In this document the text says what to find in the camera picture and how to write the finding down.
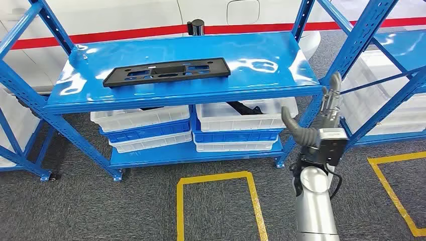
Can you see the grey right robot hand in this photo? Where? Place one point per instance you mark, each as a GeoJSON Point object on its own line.
{"type": "Point", "coordinates": [327, 109]}

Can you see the long black plastic panel part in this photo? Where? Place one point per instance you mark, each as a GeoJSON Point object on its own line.
{"type": "Point", "coordinates": [219, 68]}

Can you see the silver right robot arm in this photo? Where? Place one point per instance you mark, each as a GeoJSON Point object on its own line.
{"type": "Point", "coordinates": [314, 206]}

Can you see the blue steel shelf rack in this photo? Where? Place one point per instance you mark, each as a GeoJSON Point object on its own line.
{"type": "Point", "coordinates": [406, 46]}
{"type": "Point", "coordinates": [20, 159]}
{"type": "Point", "coordinates": [266, 79]}

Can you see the large translucent white bin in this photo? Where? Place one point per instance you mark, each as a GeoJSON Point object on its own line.
{"type": "Point", "coordinates": [372, 96]}
{"type": "Point", "coordinates": [15, 123]}

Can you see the white car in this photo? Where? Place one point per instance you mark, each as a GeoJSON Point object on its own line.
{"type": "Point", "coordinates": [133, 13]}

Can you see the red barrier belt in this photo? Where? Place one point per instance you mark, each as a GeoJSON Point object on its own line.
{"type": "Point", "coordinates": [116, 35]}

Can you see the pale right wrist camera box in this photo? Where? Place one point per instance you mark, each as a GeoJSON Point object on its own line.
{"type": "Point", "coordinates": [332, 143]}

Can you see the black stanchion post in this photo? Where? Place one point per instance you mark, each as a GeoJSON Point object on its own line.
{"type": "Point", "coordinates": [196, 27]}

